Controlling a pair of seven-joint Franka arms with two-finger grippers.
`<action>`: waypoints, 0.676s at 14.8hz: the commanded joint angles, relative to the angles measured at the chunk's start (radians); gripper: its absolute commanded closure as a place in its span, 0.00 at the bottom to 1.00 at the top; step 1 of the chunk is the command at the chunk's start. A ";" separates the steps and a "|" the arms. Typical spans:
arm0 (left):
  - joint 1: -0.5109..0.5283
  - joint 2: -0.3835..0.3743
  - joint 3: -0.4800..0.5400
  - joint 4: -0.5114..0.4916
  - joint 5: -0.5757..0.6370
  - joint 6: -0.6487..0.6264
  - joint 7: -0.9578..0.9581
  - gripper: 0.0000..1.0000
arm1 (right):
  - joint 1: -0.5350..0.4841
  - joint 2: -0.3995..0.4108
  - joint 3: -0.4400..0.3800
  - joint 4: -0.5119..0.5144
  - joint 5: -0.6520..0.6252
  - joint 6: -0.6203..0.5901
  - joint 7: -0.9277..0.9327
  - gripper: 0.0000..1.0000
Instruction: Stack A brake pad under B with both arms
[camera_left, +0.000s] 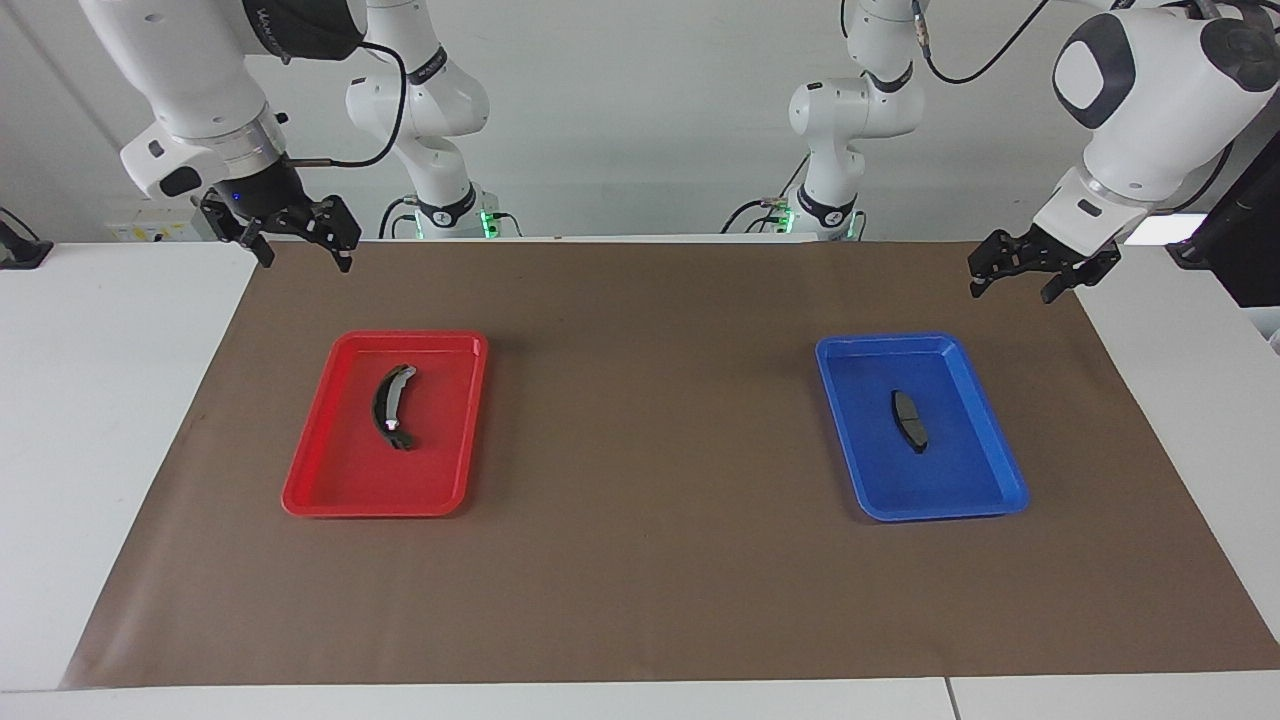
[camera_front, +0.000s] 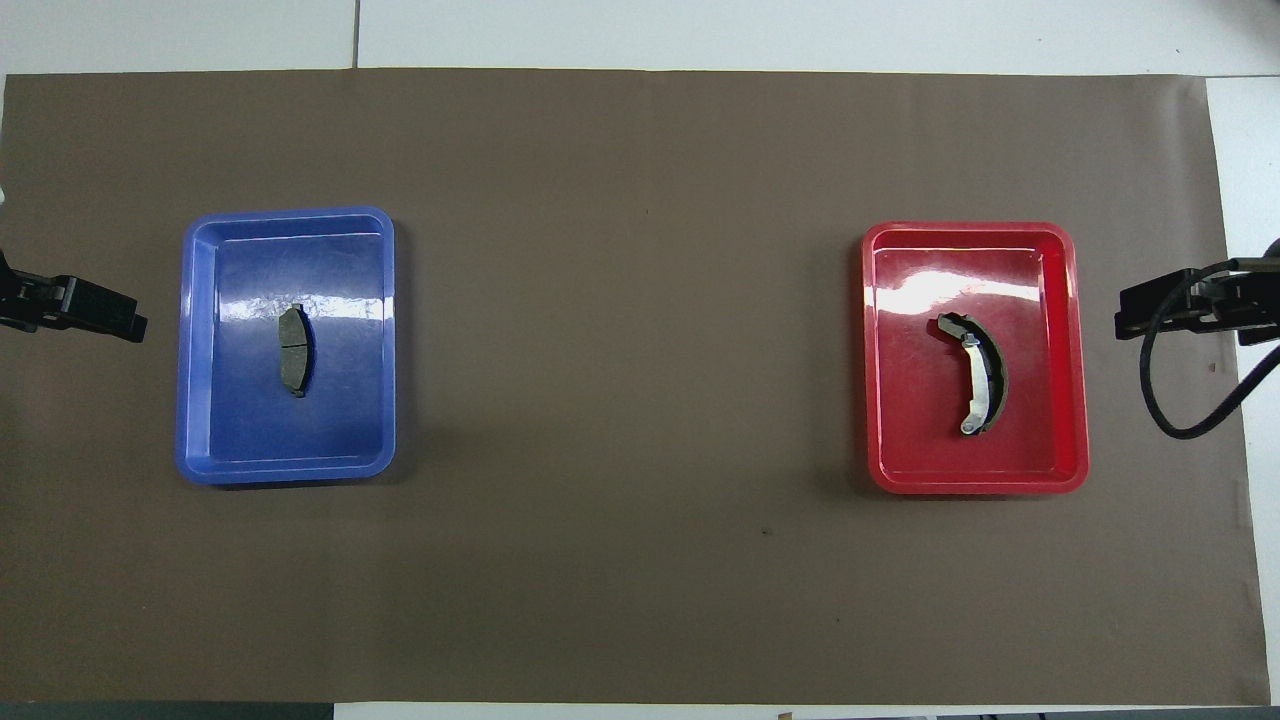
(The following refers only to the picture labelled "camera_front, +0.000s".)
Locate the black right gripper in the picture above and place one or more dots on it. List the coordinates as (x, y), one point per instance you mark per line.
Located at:
(1245, 300)

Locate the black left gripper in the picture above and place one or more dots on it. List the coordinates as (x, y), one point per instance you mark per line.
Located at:
(30, 300)

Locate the curved brake shoe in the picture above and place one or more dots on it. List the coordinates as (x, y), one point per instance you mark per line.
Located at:
(990, 380)

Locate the blue plastic tray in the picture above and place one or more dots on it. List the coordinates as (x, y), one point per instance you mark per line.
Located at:
(340, 420)

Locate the red plastic tray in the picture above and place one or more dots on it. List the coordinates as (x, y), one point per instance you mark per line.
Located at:
(920, 420)

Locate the brown paper table mat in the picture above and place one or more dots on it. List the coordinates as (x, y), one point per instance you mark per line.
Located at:
(640, 400)

